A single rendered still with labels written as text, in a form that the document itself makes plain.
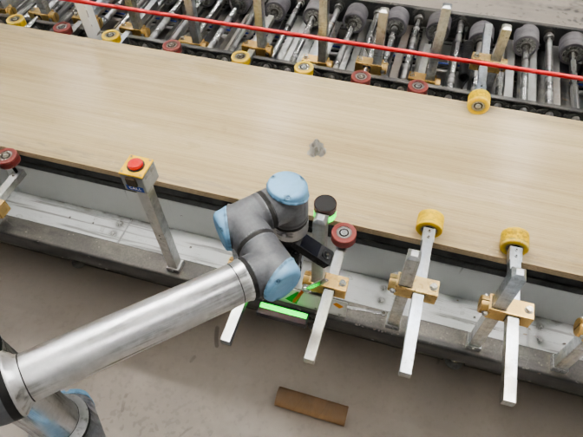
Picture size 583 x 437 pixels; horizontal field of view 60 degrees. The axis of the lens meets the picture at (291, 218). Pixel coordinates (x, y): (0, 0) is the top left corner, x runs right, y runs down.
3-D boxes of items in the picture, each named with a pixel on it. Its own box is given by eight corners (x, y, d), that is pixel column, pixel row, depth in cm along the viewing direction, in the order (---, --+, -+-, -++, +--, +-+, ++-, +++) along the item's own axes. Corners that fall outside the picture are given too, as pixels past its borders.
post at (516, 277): (474, 355, 160) (527, 279, 121) (462, 352, 160) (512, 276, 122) (474, 345, 162) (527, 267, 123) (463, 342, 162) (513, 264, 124)
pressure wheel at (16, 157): (7, 172, 192) (-9, 150, 183) (28, 165, 194) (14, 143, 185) (9, 186, 188) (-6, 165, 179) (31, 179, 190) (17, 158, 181)
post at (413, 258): (394, 337, 166) (421, 260, 128) (383, 335, 167) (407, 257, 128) (396, 328, 168) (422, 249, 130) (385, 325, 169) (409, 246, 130)
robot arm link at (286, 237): (312, 206, 121) (301, 238, 115) (312, 218, 124) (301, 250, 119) (277, 198, 122) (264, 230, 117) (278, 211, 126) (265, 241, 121)
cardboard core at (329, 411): (344, 423, 203) (273, 401, 209) (343, 428, 210) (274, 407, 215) (349, 404, 208) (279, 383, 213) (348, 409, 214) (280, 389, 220)
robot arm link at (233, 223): (229, 244, 101) (283, 217, 105) (204, 205, 107) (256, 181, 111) (234, 268, 108) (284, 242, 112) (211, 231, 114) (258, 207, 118)
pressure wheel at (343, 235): (350, 264, 164) (353, 244, 155) (327, 258, 166) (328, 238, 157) (357, 244, 169) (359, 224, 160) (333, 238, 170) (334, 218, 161)
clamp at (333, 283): (344, 299, 154) (345, 291, 150) (302, 289, 157) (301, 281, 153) (348, 283, 157) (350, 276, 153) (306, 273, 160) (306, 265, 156)
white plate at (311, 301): (344, 318, 163) (347, 303, 155) (268, 298, 168) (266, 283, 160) (345, 316, 164) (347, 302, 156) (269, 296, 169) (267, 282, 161)
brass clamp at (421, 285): (434, 306, 141) (437, 298, 137) (385, 295, 144) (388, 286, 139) (436, 288, 144) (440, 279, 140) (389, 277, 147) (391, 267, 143)
